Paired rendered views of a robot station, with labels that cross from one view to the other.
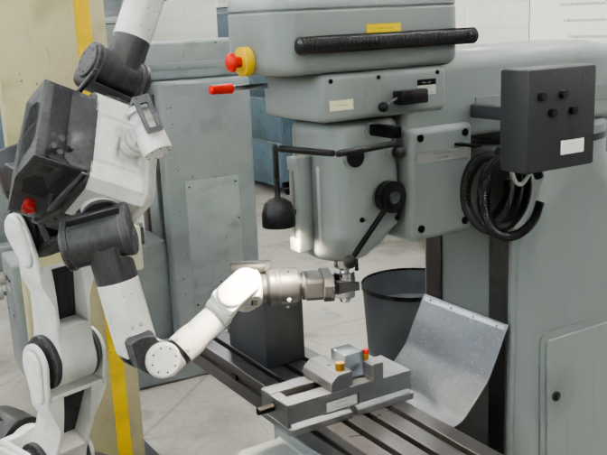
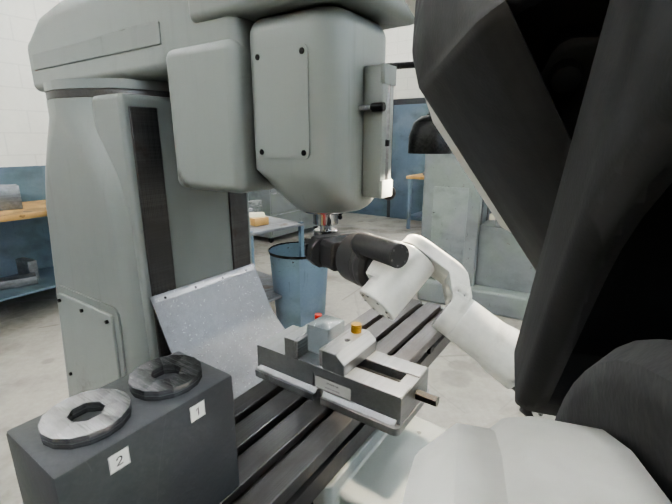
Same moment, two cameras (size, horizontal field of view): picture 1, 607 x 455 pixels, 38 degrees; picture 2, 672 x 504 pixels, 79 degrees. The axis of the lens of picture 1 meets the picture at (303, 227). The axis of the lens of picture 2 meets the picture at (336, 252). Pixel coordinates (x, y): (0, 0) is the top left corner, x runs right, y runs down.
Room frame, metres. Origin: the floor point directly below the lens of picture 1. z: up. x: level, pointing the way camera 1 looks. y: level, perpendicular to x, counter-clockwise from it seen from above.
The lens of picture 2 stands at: (2.24, 0.62, 1.43)
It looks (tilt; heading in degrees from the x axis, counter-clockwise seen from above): 15 degrees down; 245
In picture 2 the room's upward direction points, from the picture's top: straight up
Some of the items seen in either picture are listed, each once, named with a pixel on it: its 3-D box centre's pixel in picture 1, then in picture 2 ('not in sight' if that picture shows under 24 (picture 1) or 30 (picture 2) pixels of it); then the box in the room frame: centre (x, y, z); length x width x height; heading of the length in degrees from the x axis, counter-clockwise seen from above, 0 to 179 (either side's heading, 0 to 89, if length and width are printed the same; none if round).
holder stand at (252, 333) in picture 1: (265, 318); (139, 458); (2.29, 0.12, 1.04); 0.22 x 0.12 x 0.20; 31
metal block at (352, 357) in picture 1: (347, 361); (326, 335); (1.94, -0.09, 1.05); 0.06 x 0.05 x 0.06; 31
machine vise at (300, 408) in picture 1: (337, 384); (338, 361); (1.92, -0.06, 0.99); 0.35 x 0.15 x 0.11; 121
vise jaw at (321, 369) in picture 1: (327, 373); (348, 349); (1.91, -0.04, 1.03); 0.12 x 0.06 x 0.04; 31
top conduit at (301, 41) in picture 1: (390, 40); not in sight; (1.83, -0.20, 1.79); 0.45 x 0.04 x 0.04; 121
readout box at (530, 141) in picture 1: (549, 117); not in sight; (1.81, -0.52, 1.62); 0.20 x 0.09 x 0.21; 121
